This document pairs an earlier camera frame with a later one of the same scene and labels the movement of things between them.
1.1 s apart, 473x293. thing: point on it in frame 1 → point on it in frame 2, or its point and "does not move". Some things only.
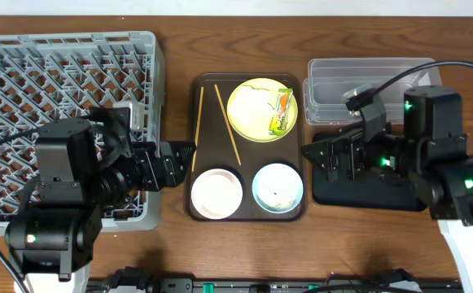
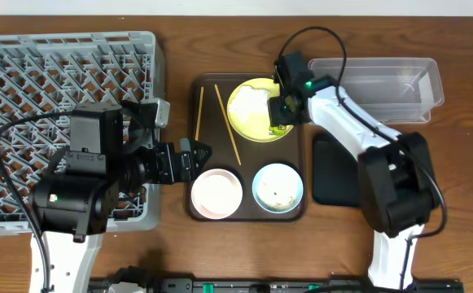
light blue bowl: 278,188 does not move
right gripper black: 351,156 → 279,112
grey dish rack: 25,80 does not move
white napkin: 252,105 does not move
